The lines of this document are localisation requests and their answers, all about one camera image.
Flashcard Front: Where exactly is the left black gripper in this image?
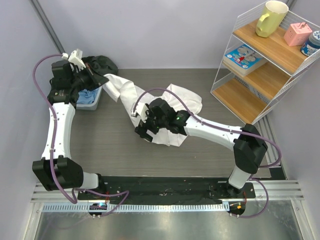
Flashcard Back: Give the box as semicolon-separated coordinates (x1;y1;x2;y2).
70;63;108;92

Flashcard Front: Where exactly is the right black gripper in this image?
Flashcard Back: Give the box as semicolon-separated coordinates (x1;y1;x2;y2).
135;107;167;142

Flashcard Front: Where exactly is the white long sleeve shirt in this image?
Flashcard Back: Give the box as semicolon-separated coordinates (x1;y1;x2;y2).
102;74;203;147

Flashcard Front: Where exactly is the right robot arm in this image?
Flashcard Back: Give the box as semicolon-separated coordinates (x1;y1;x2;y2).
131;98;268;198

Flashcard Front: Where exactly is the light blue shirt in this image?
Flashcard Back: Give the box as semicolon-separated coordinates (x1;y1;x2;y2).
77;89;99;105

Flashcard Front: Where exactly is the black shirt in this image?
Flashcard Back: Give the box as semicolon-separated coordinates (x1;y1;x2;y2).
82;55;119;76

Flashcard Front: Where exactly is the grey plastic basket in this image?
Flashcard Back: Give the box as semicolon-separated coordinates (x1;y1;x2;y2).
75;87;102;111

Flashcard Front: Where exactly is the blue white book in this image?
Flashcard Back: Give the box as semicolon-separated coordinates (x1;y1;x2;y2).
222;44;268;77

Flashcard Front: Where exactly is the yellow green mug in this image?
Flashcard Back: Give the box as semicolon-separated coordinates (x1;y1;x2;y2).
255;0;289;38

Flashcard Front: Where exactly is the pink cube box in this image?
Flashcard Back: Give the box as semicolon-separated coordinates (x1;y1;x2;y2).
283;22;313;47

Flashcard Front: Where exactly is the blue white tin can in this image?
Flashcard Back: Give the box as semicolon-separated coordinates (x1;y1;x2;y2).
300;30;320;57

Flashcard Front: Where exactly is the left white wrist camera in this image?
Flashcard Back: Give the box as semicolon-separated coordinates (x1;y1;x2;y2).
61;48;86;71

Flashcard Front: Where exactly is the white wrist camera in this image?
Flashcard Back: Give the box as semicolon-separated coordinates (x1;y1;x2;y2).
61;48;86;71
130;102;149;123

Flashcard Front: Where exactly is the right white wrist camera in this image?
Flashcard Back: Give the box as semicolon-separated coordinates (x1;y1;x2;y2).
130;102;149;123

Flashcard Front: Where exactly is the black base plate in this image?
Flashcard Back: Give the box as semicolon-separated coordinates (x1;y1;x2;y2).
76;175;256;201

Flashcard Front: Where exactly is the white slotted cable duct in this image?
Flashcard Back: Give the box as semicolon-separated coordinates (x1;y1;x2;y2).
42;202;230;213

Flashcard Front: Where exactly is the white wire wooden shelf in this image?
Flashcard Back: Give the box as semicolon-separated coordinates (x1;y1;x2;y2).
210;3;320;125

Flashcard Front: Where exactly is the aluminium rail frame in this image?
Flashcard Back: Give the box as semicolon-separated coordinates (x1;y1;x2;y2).
32;112;319;240

